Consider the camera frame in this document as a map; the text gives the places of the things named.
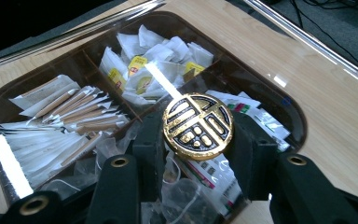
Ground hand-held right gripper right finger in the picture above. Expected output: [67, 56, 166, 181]
[224, 110, 280, 202]

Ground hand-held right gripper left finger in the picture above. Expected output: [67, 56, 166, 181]
[131, 109, 168, 203]

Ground dark compartment box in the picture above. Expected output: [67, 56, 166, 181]
[0, 11, 309, 224]

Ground pile of red-label white sachets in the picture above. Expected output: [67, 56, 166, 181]
[172, 89, 292, 217]

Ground pile of clear tea bags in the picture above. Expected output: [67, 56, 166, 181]
[39, 133, 220, 224]

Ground pile of brown sugar sticks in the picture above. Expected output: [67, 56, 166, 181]
[0, 74, 132, 191]

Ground pile of yellow-tagged tea bags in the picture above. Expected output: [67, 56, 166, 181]
[98, 24, 215, 107]

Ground black floor cable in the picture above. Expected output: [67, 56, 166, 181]
[290, 0, 358, 72]

